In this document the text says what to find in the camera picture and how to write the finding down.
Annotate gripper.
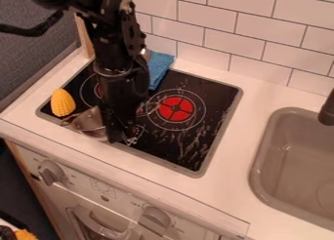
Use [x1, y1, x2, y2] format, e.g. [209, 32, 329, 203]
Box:
[92, 65, 151, 144]

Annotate silver pot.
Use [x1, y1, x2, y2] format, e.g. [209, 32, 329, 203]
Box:
[60, 104, 110, 141]

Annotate blue cloth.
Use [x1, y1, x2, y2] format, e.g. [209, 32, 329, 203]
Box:
[145, 51, 177, 92]

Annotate yellow toy corn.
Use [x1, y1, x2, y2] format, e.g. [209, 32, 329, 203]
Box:
[49, 88, 77, 118]

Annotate toy stove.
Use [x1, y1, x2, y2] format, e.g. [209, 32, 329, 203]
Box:
[35, 60, 244, 180]

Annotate toy sink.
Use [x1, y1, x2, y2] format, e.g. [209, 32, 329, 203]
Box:
[247, 106, 334, 232]

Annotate tap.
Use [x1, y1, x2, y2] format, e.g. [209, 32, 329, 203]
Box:
[316, 87, 334, 127]

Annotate black cable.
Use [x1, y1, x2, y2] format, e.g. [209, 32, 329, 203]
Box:
[0, 9, 67, 37]

